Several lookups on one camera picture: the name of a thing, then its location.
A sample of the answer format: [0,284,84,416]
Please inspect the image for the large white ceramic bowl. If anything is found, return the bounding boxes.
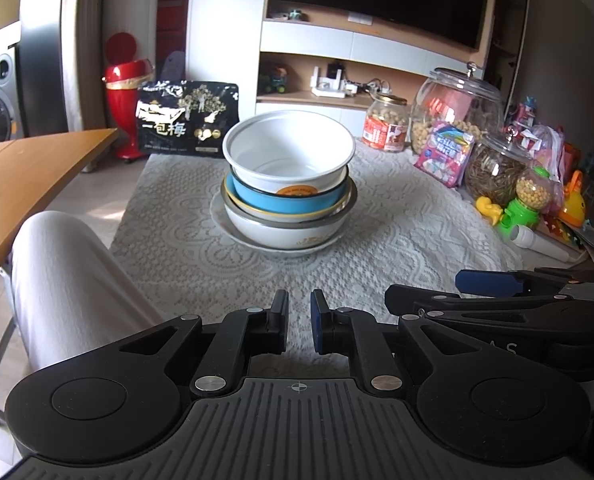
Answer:
[224,203,351,250]

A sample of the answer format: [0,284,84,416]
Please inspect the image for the stainless steel bowl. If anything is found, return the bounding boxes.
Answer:
[221,177,357,224]

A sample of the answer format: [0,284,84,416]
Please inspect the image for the white conical bowl yellow rim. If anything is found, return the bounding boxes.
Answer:
[223,174,355,223]

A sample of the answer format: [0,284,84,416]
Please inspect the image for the blue enamel bowl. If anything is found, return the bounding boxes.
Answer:
[225,170,349,214]

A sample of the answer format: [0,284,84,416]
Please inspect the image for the white bowl with orange logo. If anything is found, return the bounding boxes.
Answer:
[222,110,355,194]

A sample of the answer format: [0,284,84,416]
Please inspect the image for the yellow rubber duck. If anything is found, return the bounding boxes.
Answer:
[475,196,504,226]

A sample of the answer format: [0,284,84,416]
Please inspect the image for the white lace tablecloth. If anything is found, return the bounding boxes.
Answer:
[111,145,522,377]

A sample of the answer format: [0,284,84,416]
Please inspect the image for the green gumball candy dispenser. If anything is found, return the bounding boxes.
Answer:
[498,166,554,235]

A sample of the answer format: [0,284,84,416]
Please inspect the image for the sunflower seed glass jar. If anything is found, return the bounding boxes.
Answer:
[464,133,531,208]

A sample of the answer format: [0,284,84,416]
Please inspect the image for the floral white shallow bowl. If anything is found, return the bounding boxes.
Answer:
[209,193,350,257]

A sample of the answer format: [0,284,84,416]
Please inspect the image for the pink marshmallow bag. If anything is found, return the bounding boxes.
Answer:
[414,122,475,188]

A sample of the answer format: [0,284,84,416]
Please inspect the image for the pink plastic snack bag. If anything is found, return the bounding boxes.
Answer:
[519,125,565,194]

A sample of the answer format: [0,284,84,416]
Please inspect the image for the peanut jar gold lid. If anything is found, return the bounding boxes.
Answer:
[361,91,410,153]

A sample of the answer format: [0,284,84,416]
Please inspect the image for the person's leg grey trousers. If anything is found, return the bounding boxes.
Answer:
[12,210,166,370]

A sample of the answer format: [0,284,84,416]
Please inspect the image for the large glass candy jar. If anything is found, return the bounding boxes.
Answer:
[409,62,502,154]

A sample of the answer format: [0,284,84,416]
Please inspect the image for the black plum snack bag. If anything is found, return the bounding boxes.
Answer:
[136,80,239,158]

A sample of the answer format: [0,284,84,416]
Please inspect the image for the white router on shelf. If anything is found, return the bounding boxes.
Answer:
[310,62,359,99]

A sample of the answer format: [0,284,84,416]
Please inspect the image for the green toy truck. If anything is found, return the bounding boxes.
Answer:
[258,64,288,94]

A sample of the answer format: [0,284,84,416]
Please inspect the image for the white tv cabinet shelf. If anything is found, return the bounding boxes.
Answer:
[185,0,494,133]

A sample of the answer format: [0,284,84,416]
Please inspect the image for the wooden side table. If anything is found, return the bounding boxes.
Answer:
[0,128,117,266]

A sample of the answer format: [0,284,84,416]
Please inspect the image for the red trash bin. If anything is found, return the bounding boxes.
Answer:
[102,32,154,162]

